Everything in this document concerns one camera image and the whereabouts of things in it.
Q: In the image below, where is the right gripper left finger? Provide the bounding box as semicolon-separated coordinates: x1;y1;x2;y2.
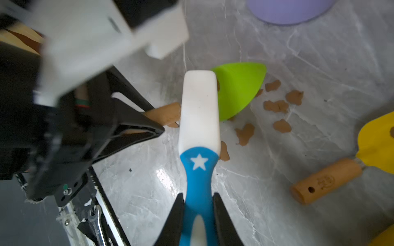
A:
154;193;185;246

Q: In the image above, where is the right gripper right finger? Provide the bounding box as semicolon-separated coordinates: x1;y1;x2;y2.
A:
212;192;243;246

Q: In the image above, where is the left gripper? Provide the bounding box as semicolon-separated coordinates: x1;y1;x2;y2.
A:
0;66;165;207

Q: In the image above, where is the white brush blue handle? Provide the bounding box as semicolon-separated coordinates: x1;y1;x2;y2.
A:
178;70;221;246

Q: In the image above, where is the green trowel wooden handle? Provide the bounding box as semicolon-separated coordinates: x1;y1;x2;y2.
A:
142;62;267;127

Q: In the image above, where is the yellow trowel wooden handle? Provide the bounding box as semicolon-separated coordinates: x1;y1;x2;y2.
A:
290;112;394;205

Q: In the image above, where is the soil lump on table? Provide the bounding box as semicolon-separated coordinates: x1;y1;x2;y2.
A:
220;141;230;162
236;123;255;146
263;80;304;113
273;119;292;133

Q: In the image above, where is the purple plastic bucket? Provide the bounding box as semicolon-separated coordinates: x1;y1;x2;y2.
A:
247;0;336;25

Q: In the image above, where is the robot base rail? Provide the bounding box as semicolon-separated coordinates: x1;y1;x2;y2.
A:
54;167;130;246

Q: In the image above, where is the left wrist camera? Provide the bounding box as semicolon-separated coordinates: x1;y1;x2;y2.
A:
1;1;189;107

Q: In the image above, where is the green trowel yellow handle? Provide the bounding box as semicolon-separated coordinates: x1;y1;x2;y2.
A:
369;225;394;246

